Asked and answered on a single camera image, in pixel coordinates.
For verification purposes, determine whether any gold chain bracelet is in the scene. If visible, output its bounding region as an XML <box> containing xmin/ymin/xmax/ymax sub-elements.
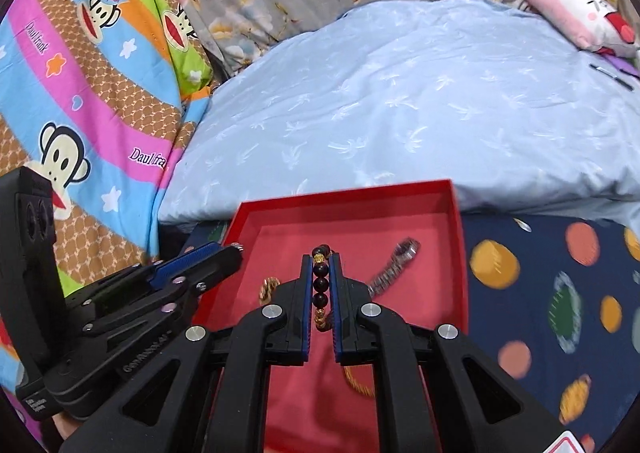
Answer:
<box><xmin>257</xmin><ymin>275</ymin><xmax>376</xmax><ymax>399</ymax></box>

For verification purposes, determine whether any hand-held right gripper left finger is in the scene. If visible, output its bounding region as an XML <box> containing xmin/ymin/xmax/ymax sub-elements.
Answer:
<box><xmin>60</xmin><ymin>254</ymin><xmax>313</xmax><ymax>453</ymax></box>

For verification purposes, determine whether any dark bead bracelet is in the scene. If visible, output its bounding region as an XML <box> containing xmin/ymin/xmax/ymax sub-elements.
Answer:
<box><xmin>310</xmin><ymin>243</ymin><xmax>335</xmax><ymax>333</ymax></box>

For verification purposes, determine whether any silver metal wristwatch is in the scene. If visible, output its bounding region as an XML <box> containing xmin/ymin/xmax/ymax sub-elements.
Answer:
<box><xmin>367</xmin><ymin>237</ymin><xmax>421</xmax><ymax>298</ymax></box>

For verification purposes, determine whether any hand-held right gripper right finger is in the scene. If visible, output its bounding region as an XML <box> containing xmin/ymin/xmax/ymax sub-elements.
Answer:
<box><xmin>330</xmin><ymin>253</ymin><xmax>583</xmax><ymax>453</ymax></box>

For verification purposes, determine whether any light blue pillow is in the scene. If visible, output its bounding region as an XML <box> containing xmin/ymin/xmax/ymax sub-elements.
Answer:
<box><xmin>159</xmin><ymin>0</ymin><xmax>640</xmax><ymax>234</ymax></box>

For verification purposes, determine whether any navy planet print sheet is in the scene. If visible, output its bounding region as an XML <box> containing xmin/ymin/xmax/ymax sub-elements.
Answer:
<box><xmin>187</xmin><ymin>213</ymin><xmax>640</xmax><ymax>453</ymax></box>

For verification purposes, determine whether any red cardboard box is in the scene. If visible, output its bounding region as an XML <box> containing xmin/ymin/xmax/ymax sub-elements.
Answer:
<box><xmin>192</xmin><ymin>179</ymin><xmax>471</xmax><ymax>453</ymax></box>

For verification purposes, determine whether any pink white plush pillow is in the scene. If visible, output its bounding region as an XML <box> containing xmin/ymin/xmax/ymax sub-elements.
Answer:
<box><xmin>525</xmin><ymin>0</ymin><xmax>640</xmax><ymax>58</ymax></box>

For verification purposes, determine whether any colourful monkey print blanket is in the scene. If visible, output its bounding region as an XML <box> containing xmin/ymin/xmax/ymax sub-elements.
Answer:
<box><xmin>0</xmin><ymin>0</ymin><xmax>216</xmax><ymax>453</ymax></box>

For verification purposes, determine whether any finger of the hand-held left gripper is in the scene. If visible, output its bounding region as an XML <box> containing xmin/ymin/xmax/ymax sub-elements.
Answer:
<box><xmin>65</xmin><ymin>265</ymin><xmax>206</xmax><ymax>337</ymax></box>
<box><xmin>149</xmin><ymin>242</ymin><xmax>246</xmax><ymax>292</ymax></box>

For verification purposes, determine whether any black pen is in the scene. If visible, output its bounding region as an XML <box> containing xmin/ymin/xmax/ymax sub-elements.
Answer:
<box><xmin>589</xmin><ymin>64</ymin><xmax>635</xmax><ymax>91</ymax></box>

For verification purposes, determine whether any red white card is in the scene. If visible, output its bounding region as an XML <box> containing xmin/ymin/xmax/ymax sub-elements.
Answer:
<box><xmin>542</xmin><ymin>430</ymin><xmax>588</xmax><ymax>453</ymax></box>

